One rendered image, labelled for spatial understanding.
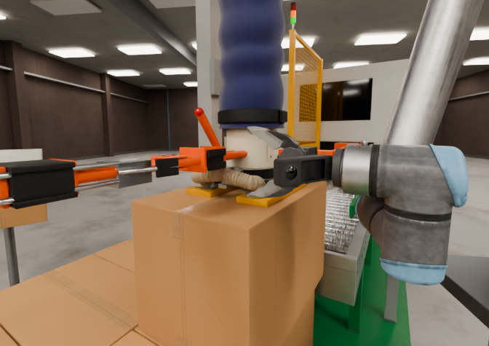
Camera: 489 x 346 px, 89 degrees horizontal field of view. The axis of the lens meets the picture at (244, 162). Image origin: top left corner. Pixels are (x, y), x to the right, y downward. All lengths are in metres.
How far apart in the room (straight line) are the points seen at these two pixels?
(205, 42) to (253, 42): 1.64
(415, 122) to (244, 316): 0.52
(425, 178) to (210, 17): 2.22
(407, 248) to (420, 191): 0.09
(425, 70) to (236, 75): 0.46
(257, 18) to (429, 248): 0.67
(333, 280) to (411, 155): 0.91
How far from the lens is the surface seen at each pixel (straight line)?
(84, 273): 1.34
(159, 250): 0.74
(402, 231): 0.47
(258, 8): 0.83
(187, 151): 0.62
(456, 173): 0.45
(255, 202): 0.67
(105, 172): 0.45
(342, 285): 1.28
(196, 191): 0.79
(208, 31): 2.42
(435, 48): 0.61
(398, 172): 0.44
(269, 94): 0.77
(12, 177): 0.40
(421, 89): 0.59
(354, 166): 0.44
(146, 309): 0.89
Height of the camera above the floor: 1.14
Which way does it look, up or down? 7 degrees down
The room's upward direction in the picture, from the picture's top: straight up
